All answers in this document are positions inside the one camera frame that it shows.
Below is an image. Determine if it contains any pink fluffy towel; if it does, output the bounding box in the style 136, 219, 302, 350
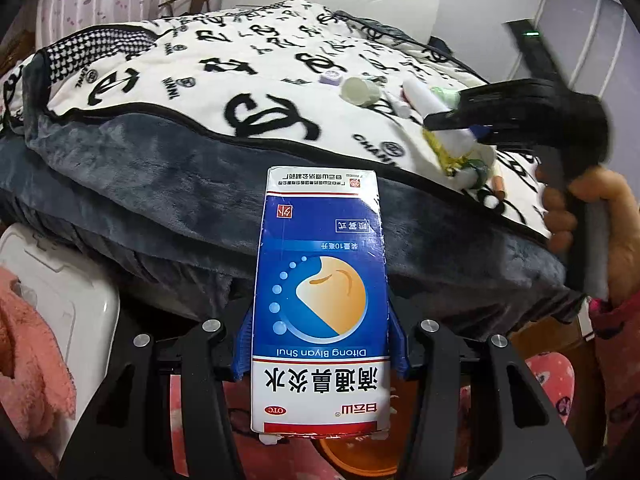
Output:
1, 269, 76, 440

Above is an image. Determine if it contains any small purple cap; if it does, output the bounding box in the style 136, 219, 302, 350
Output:
319, 70, 343, 86

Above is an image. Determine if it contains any orange lighter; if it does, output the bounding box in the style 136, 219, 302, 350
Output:
491, 162, 506, 202

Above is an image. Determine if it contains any pink patterned pajama leg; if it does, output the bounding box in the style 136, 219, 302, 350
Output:
169, 352, 575, 479

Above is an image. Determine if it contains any yellow plastic wrapper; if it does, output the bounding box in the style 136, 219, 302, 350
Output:
422, 128, 496, 191

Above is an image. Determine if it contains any white paper cup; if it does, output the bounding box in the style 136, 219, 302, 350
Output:
341, 77, 382, 107

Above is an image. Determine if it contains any white green-cap bottle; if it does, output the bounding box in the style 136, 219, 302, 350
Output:
430, 86, 460, 110

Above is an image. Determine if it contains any person's right hand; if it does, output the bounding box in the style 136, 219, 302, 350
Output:
536, 166, 639, 308

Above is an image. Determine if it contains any white paper wrapper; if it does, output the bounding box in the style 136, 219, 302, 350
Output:
402, 77, 477, 158

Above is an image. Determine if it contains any black white logo blanket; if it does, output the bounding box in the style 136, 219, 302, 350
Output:
6, 0, 547, 240

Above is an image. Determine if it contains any blue white medicine box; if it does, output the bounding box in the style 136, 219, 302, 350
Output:
250, 166, 390, 438

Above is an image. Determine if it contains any wooden chair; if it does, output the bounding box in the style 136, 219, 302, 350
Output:
158, 0, 213, 18

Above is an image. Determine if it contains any dark grey plush blanket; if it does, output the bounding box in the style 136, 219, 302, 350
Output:
1, 55, 582, 338

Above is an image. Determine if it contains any grey wardrobe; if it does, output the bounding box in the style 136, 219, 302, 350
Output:
537, 0, 639, 114

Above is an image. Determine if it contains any orange plastic trash bin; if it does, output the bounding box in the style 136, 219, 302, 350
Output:
314, 373, 418, 479

